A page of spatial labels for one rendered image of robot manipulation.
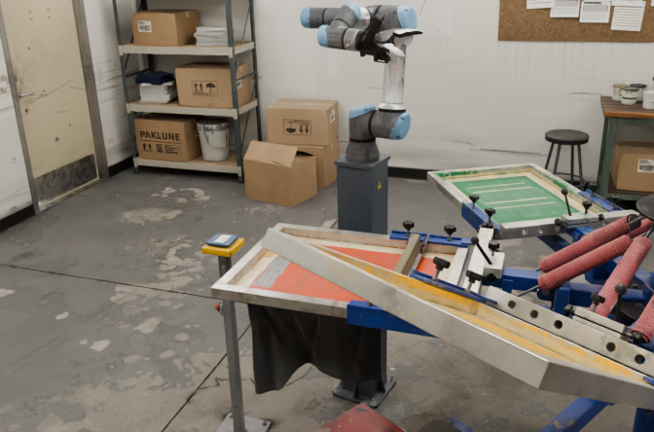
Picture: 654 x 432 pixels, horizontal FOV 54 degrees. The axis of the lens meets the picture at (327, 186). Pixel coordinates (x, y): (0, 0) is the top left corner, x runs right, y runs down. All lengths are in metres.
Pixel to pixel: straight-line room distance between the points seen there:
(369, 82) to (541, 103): 1.54
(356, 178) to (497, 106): 3.32
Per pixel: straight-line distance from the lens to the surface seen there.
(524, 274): 2.21
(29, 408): 3.62
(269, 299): 2.16
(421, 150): 6.14
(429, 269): 2.39
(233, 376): 2.95
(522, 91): 5.91
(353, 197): 2.81
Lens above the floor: 2.03
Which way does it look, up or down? 20 degrees down
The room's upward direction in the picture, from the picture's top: 2 degrees counter-clockwise
